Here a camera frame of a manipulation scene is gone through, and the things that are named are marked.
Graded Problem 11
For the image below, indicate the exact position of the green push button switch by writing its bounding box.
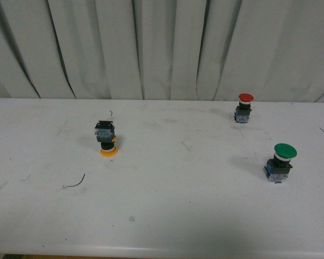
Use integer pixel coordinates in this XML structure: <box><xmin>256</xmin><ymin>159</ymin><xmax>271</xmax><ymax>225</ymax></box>
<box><xmin>264</xmin><ymin>143</ymin><xmax>297</xmax><ymax>183</ymax></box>

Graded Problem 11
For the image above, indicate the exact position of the yellow push button switch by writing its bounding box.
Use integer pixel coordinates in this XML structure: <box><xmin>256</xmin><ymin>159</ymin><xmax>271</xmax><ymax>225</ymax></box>
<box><xmin>94</xmin><ymin>120</ymin><xmax>118</xmax><ymax>157</ymax></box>

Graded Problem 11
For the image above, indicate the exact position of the white curtain backdrop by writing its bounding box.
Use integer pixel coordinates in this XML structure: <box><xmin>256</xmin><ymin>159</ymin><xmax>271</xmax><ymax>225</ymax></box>
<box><xmin>0</xmin><ymin>1</ymin><xmax>324</xmax><ymax>103</ymax></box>

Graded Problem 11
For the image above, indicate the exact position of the red push button switch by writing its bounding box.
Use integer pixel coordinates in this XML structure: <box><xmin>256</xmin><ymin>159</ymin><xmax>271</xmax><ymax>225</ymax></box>
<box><xmin>234</xmin><ymin>93</ymin><xmax>254</xmax><ymax>124</ymax></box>

